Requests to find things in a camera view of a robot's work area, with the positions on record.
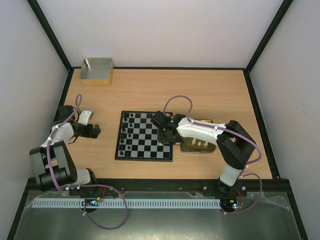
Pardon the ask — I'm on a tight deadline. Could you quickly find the gold tin tray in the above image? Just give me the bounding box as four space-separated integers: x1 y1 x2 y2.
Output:
177 117 216 154

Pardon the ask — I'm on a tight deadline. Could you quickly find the black white chess board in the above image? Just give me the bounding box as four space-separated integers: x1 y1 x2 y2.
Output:
114 110 173 162

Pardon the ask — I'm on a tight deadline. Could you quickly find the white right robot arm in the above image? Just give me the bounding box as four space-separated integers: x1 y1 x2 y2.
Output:
151 111 262 196

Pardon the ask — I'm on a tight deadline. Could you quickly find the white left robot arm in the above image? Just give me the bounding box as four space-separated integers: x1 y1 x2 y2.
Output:
29 105 101 192

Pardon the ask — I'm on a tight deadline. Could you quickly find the silver metal tin box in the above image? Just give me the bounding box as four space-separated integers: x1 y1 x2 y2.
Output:
79 58 114 86

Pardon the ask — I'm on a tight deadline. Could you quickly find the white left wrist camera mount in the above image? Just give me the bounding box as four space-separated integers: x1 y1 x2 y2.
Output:
77 110 94 126

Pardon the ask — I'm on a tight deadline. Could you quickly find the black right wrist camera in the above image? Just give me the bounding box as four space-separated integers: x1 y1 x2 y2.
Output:
150 110 172 129

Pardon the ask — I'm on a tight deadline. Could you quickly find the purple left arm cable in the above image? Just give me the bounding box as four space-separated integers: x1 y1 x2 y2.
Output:
46 93 129 230

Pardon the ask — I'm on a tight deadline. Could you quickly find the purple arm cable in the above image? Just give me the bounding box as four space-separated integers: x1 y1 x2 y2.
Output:
162 94 263 216
46 93 129 230

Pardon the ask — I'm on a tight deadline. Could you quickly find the black aluminium frame rail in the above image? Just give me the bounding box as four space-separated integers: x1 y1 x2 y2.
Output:
24 178 293 199

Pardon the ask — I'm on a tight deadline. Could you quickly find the white slotted cable duct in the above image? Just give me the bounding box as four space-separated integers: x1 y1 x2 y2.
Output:
31 198 221 209

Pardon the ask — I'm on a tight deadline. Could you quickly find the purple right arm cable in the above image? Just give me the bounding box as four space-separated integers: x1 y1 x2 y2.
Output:
162 94 263 216

